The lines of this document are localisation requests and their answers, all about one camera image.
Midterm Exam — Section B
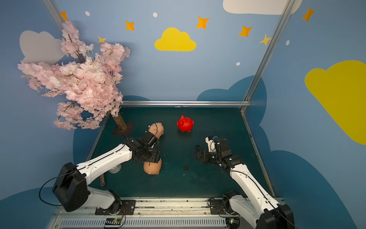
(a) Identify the peach piggy bank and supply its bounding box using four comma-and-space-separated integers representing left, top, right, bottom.
144, 158, 162, 175

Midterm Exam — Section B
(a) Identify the pink piggy bank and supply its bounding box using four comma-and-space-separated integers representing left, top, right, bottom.
148, 122, 164, 139

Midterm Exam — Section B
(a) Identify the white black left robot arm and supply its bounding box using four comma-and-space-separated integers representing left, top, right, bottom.
52, 131, 160, 215

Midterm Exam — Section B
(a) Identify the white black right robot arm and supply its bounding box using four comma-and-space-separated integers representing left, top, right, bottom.
194, 136, 296, 229

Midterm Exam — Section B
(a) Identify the red piggy bank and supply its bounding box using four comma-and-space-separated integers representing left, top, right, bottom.
177, 115, 194, 132

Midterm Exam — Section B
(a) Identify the left small circuit board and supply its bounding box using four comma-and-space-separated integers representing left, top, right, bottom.
104, 218, 123, 229

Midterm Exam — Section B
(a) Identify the pink cherry blossom tree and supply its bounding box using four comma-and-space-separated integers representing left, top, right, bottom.
18, 21, 131, 130

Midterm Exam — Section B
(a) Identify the aluminium back frame bar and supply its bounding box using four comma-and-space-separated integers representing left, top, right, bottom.
122, 100, 251, 107

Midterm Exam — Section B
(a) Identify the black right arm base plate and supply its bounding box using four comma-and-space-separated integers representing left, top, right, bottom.
207, 198, 238, 216

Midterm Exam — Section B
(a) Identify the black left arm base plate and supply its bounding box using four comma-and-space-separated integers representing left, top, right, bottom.
95, 199, 136, 216

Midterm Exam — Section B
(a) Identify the aluminium front rail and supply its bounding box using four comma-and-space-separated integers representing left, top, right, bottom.
47, 197, 287, 229

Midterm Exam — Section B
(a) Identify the aluminium right corner post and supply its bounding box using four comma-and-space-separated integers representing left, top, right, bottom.
240, 0, 297, 114

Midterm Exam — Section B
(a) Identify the aluminium corner post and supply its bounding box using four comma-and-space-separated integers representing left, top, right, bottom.
240, 0, 297, 114
43, 0, 86, 63

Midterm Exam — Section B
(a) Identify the aluminium left corner post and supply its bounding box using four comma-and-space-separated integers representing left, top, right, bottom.
43, 0, 86, 63

